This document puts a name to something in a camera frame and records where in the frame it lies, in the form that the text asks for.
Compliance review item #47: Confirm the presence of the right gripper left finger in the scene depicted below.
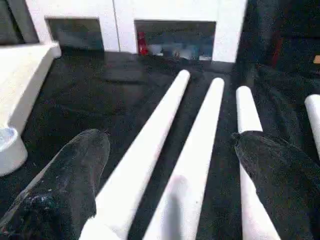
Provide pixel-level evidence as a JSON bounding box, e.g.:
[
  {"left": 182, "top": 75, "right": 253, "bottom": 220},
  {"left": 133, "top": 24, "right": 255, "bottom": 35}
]
[{"left": 0, "top": 129, "right": 111, "bottom": 240}]

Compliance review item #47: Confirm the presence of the white plastic table top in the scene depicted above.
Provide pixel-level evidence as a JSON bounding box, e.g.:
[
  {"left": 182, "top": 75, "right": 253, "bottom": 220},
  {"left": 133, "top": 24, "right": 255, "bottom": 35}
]
[{"left": 0, "top": 41, "right": 62, "bottom": 177}]

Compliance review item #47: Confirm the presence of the black work mat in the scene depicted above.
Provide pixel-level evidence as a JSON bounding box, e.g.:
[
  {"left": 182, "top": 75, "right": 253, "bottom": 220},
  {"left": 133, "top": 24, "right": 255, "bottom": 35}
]
[{"left": 0, "top": 47, "right": 320, "bottom": 240}]

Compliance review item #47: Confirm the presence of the red bottle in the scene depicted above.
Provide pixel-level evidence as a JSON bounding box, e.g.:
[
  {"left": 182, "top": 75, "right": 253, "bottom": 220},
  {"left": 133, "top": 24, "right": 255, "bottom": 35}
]
[{"left": 137, "top": 31, "right": 150, "bottom": 55}]

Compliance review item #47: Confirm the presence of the white cabinet with glass doors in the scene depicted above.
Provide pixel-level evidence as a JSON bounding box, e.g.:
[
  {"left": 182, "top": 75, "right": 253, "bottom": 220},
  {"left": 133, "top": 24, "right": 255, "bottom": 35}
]
[{"left": 25, "top": 0, "right": 248, "bottom": 63}]

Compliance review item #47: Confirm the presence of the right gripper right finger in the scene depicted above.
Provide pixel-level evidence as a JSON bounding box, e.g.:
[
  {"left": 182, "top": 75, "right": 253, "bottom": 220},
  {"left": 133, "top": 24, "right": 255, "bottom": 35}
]
[{"left": 232, "top": 131, "right": 320, "bottom": 240}]

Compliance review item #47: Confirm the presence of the white plastic table leg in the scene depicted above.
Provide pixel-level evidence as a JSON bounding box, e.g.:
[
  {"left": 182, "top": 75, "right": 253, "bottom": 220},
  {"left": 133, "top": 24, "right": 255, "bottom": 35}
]
[
  {"left": 142, "top": 77, "right": 226, "bottom": 240},
  {"left": 304, "top": 94, "right": 320, "bottom": 158},
  {"left": 235, "top": 86, "right": 282, "bottom": 240},
  {"left": 79, "top": 70, "right": 191, "bottom": 240}
]

